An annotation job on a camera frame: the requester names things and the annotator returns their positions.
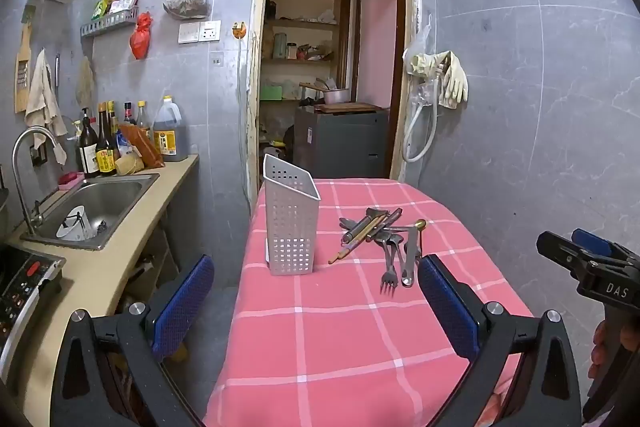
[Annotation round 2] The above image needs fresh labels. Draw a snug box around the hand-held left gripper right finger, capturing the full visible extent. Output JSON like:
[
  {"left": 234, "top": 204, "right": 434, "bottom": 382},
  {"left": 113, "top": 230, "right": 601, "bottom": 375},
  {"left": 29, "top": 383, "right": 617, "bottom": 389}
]
[{"left": 417, "top": 254, "right": 583, "bottom": 427}]

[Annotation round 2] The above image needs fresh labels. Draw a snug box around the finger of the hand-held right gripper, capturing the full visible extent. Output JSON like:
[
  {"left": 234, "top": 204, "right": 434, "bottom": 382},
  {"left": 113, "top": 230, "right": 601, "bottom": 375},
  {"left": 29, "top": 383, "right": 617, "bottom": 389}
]
[
  {"left": 537, "top": 232, "right": 601, "bottom": 280},
  {"left": 572, "top": 228, "right": 640, "bottom": 264}
]

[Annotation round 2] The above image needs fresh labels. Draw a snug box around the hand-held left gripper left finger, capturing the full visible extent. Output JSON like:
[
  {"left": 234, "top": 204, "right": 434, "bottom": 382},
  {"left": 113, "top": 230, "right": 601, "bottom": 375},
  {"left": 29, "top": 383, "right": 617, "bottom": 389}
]
[{"left": 50, "top": 254, "right": 216, "bottom": 427}]

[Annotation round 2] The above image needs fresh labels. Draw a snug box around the steel fork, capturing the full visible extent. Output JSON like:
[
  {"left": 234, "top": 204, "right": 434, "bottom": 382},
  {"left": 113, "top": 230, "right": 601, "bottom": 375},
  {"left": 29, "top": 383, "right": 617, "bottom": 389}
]
[{"left": 380, "top": 234, "right": 402, "bottom": 298}]

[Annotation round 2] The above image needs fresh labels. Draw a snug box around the gold spoon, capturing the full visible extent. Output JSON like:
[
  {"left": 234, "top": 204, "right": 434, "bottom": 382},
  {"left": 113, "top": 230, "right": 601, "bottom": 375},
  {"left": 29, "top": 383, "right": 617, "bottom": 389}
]
[{"left": 414, "top": 219, "right": 428, "bottom": 259}]

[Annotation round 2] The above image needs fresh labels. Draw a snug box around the wooden chopstick with purple band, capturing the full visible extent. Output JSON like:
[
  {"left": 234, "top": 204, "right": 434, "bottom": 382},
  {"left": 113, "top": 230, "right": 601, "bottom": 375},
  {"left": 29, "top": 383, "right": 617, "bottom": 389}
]
[
  {"left": 340, "top": 214, "right": 393, "bottom": 258},
  {"left": 328, "top": 216, "right": 390, "bottom": 264}
]

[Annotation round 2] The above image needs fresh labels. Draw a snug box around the steel peeler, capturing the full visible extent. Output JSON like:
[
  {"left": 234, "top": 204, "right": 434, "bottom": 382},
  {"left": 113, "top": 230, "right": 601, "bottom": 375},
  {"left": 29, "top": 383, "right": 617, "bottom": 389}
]
[{"left": 341, "top": 208, "right": 390, "bottom": 244}]

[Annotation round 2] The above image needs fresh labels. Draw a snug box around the white perforated utensil holder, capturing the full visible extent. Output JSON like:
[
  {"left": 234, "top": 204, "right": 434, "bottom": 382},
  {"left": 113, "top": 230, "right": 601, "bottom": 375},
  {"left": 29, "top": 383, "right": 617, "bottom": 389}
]
[{"left": 263, "top": 153, "right": 321, "bottom": 277}]

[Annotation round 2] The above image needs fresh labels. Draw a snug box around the person's right hand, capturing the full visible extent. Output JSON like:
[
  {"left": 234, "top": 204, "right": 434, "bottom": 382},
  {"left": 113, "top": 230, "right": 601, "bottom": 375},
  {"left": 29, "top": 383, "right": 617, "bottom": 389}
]
[{"left": 591, "top": 321, "right": 637, "bottom": 380}]

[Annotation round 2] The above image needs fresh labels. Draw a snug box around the beige kitchen counter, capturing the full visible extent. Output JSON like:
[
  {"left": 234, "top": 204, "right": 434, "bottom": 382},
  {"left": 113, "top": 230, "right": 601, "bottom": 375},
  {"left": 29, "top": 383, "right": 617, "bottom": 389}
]
[{"left": 7, "top": 154, "right": 201, "bottom": 408}]

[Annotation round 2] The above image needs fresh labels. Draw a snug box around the pink checked tablecloth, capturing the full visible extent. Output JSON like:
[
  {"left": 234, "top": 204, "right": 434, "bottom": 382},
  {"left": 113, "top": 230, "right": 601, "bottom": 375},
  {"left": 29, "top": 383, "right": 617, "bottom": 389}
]
[{"left": 202, "top": 178, "right": 536, "bottom": 427}]

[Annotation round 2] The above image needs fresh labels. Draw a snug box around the stainless steel sink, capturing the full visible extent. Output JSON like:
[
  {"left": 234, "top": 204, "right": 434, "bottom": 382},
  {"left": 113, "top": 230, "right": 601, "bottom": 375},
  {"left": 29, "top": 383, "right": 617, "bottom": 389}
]
[{"left": 20, "top": 174, "right": 161, "bottom": 252}]

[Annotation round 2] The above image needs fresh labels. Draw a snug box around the white plastic cup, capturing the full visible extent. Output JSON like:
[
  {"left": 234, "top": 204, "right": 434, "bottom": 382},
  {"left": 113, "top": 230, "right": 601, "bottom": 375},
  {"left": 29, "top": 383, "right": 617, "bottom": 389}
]
[{"left": 56, "top": 205, "right": 93, "bottom": 240}]

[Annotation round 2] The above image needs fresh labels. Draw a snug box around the orange snack packet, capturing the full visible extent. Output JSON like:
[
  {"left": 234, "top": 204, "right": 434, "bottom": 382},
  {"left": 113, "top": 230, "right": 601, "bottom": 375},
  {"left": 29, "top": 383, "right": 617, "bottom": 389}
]
[{"left": 120, "top": 124, "right": 165, "bottom": 168}]

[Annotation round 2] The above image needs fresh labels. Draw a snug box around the induction cooker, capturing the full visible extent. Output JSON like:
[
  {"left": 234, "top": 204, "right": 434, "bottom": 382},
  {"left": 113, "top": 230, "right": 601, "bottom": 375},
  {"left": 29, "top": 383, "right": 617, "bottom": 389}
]
[{"left": 0, "top": 244, "right": 67, "bottom": 373}]

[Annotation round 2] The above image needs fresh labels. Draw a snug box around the yellow label sauce bottle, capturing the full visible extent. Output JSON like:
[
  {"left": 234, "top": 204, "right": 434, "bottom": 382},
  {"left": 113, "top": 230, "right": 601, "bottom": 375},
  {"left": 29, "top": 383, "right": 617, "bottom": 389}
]
[{"left": 95, "top": 103, "right": 117, "bottom": 175}]

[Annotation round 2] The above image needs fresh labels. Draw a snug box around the large cooking oil jug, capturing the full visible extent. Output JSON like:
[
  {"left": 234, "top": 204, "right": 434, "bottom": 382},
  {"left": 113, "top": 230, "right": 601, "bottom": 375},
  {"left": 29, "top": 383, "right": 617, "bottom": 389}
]
[{"left": 152, "top": 95, "right": 188, "bottom": 162}]

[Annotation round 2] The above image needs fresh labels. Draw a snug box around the dark soy sauce bottle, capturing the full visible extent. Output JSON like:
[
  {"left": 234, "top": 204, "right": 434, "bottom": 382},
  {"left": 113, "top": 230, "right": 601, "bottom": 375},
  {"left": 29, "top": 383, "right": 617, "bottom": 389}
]
[{"left": 75, "top": 108, "right": 101, "bottom": 178}]

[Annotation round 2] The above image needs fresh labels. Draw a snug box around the yellow cap bottle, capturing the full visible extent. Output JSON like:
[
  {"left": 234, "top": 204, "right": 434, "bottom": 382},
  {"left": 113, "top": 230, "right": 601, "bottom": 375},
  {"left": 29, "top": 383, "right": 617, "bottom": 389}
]
[{"left": 136, "top": 101, "right": 152, "bottom": 140}]

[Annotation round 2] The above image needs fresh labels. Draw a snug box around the grey cabinet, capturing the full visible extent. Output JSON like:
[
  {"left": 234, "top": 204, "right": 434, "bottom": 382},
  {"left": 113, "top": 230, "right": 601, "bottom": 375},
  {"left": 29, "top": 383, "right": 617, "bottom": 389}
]
[{"left": 294, "top": 105, "right": 390, "bottom": 180}]

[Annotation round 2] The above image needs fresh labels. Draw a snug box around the chrome faucet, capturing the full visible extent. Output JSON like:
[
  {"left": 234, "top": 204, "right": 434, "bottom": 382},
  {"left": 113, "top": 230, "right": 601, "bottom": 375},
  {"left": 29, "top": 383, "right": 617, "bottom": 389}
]
[{"left": 11, "top": 126, "right": 58, "bottom": 235}]

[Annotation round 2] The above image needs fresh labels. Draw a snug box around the wooden cutting board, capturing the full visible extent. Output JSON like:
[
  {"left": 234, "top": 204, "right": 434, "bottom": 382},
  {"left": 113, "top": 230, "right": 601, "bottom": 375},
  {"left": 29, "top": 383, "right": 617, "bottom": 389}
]
[{"left": 314, "top": 103, "right": 383, "bottom": 114}]

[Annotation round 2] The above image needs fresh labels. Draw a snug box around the metal pot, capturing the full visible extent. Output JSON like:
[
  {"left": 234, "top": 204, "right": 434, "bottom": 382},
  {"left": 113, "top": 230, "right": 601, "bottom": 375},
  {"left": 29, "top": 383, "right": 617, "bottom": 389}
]
[{"left": 299, "top": 79, "right": 351, "bottom": 106}]

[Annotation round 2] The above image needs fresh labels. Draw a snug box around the beige hanging cloth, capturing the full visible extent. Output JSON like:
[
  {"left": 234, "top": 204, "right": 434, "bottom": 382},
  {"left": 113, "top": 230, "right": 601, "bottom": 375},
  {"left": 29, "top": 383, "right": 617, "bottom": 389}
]
[{"left": 76, "top": 55, "right": 96, "bottom": 105}]

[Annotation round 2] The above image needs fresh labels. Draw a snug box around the beige hanging towel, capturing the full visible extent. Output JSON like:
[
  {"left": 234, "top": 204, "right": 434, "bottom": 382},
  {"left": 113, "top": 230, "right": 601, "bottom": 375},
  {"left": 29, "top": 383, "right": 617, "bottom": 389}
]
[{"left": 25, "top": 48, "right": 68, "bottom": 165}]

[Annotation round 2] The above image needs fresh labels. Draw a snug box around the red plastic bag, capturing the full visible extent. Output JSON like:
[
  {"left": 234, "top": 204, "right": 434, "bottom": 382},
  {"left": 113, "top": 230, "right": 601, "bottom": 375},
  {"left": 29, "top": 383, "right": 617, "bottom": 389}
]
[{"left": 130, "top": 12, "right": 152, "bottom": 60}]

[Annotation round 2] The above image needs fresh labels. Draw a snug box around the wooden grater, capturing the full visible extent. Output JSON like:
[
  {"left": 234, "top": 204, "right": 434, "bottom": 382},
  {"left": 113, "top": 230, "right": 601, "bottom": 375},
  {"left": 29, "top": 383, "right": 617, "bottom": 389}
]
[{"left": 14, "top": 4, "right": 37, "bottom": 114}]

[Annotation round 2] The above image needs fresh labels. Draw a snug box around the wooden shelf unit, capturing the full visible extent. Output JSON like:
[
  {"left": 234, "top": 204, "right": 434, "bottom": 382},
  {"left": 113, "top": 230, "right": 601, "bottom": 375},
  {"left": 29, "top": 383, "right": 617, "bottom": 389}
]
[{"left": 260, "top": 0, "right": 351, "bottom": 102}]

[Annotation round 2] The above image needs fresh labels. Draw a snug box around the row of seasoning packets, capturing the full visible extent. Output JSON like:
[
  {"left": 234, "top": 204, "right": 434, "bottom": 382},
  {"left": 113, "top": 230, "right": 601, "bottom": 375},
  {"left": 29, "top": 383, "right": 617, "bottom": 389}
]
[{"left": 91, "top": 0, "right": 140, "bottom": 20}]

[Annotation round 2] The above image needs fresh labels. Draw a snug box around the wooden door frame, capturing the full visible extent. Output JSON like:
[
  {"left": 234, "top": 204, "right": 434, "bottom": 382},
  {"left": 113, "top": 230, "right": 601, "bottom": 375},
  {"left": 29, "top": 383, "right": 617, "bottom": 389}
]
[{"left": 245, "top": 0, "right": 418, "bottom": 208}]

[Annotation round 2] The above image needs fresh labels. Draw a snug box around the grey wall shelf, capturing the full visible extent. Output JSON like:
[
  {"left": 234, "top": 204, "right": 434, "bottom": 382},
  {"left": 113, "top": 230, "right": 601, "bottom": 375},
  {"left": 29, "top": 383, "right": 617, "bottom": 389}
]
[{"left": 80, "top": 7, "right": 140, "bottom": 38}]

